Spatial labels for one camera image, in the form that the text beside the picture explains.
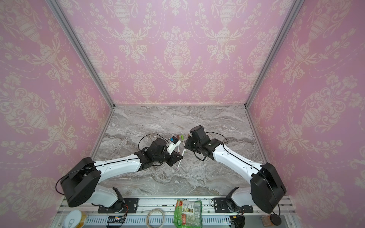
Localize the white marker black tip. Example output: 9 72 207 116
176 135 181 154

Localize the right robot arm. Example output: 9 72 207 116
185 125 287 214

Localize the green snack bag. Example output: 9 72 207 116
174 199 203 228

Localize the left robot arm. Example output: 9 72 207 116
60 137 183 212

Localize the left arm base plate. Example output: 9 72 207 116
98 198 139 214

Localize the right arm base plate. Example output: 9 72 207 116
212 198 254 214

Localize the brown jar black lid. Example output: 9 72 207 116
261 214 282 227

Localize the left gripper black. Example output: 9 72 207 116
153 150 185 167

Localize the white marker pink tip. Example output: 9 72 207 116
176 154 184 170

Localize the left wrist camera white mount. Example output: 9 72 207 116
167 136 178 155

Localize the aluminium front rail frame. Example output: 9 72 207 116
51 195 300 228

